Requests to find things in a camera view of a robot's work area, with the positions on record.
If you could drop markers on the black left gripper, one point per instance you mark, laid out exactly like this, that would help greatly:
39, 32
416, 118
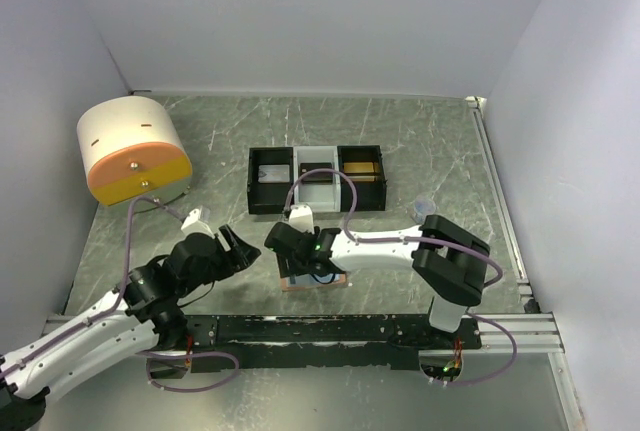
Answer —
242, 251

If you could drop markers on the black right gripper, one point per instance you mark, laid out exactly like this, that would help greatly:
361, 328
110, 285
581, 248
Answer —
288, 267

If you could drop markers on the black credit card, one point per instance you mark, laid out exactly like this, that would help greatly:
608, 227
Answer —
316, 172

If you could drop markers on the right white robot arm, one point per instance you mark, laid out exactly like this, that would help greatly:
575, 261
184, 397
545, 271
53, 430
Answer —
451, 260

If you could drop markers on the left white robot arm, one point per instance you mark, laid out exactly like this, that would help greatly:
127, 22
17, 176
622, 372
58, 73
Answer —
138, 315

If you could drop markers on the white card in tray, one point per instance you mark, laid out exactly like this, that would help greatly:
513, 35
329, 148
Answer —
273, 173

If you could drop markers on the gold card in tray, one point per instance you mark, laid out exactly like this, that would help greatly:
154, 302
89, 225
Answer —
362, 171

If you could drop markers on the black white three-compartment tray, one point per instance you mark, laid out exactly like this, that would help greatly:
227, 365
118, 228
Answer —
266, 199

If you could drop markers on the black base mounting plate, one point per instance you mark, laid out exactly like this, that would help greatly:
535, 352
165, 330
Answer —
280, 342

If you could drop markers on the small clear plastic cup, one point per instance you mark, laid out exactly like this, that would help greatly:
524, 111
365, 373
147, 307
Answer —
422, 207

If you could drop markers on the white orange drawer cabinet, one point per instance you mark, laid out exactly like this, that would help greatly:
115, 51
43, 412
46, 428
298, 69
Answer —
129, 148

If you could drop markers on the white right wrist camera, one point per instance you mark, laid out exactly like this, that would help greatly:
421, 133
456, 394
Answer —
301, 218

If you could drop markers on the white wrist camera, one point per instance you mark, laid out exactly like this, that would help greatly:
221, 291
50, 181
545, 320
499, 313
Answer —
197, 221
301, 218

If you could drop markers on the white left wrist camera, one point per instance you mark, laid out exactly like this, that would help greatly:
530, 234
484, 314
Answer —
197, 221

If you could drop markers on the white aluminium corner rail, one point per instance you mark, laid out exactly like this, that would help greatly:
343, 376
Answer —
529, 303

